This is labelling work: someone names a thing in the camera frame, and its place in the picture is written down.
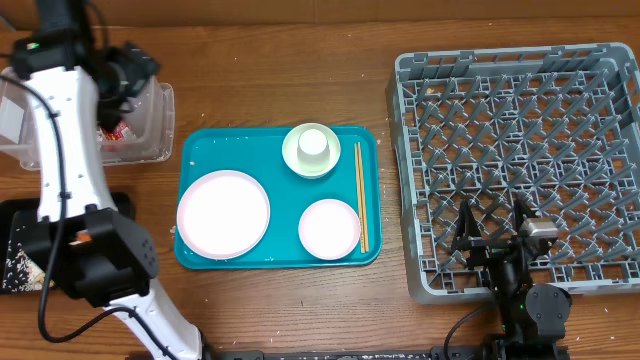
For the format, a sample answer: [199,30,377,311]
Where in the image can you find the small white plate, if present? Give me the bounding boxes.
[298,199,361,261]

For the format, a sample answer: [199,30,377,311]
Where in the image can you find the orange carrot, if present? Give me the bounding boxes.
[69,230,92,246]

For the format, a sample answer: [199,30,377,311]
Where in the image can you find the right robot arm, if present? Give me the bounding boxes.
[442,199,572,359]

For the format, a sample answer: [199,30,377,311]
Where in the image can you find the rice and peanut scraps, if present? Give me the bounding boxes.
[1,244,45,294]

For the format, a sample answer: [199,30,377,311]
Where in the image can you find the white cup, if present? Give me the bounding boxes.
[297,128,330,171]

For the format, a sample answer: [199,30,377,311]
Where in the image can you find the large white plate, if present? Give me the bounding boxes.
[176,170,271,260]

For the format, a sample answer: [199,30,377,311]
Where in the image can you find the left wooden chopstick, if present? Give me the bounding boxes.
[354,143,366,254]

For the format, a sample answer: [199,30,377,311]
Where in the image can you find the clear plastic bin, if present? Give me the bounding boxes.
[1,78,175,171]

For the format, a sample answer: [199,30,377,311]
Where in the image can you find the grey dishwasher rack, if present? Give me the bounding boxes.
[387,43,639,304]

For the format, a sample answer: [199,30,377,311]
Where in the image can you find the white bowl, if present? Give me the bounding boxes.
[282,123,341,179]

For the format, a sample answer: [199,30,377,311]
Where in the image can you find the black waste tray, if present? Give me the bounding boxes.
[0,192,135,295]

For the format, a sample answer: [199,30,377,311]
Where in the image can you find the wooden chopstick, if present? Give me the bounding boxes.
[354,143,366,254]
[358,142,369,254]

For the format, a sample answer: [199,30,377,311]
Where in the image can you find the red snack wrapper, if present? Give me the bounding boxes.
[97,120,136,142]

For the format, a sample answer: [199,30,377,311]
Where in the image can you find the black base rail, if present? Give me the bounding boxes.
[214,346,569,360]

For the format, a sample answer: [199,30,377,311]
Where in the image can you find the right wooden chopstick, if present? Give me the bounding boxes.
[358,142,369,254]

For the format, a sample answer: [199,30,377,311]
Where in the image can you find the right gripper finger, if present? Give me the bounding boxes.
[513,198,536,235]
[452,200,481,248]

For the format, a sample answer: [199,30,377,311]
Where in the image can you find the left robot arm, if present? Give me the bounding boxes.
[9,0,214,359]

